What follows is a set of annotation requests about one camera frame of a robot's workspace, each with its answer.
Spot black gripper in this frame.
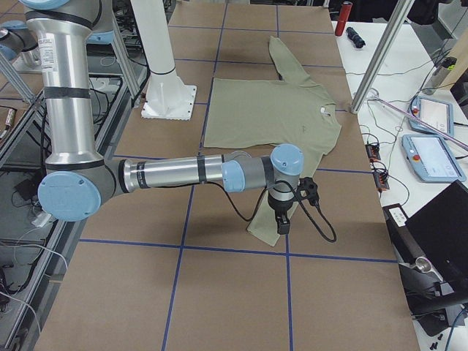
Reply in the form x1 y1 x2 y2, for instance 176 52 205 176
268 190 295 235

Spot spare grey robot arm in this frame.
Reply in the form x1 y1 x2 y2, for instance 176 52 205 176
1 20 41 69

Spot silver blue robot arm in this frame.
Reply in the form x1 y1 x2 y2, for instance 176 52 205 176
24 1 303 235

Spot orange black connector board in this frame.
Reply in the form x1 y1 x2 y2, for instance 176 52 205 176
365 143 390 193

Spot brown paper table cover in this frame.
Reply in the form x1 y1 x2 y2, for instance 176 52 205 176
35 1 419 350

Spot black box with label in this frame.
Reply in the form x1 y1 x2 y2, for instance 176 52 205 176
382 203 425 264

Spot black monitor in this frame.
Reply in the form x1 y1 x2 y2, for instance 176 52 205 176
406 181 467 291

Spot lower teach pendant tablet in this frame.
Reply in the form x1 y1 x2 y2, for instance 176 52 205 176
401 135 467 184

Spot teach pendant tablet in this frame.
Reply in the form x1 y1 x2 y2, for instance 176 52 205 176
401 135 467 184
408 97 454 137

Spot upper teach pendant tablet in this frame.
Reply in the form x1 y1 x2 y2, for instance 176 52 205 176
408 97 454 137

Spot dark blue folded cloth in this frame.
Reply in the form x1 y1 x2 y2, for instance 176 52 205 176
346 27 366 49

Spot red cylindrical bottle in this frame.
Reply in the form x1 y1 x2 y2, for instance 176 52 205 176
334 1 353 37

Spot white power strip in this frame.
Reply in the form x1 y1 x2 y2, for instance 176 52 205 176
31 211 52 228

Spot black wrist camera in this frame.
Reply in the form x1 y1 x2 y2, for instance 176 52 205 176
298 177 320 207

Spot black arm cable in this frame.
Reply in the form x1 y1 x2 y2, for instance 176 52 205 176
217 180 337 243

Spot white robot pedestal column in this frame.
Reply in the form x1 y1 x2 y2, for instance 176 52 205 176
131 0 197 121

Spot aluminium frame post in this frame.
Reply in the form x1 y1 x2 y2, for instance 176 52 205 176
350 0 415 114

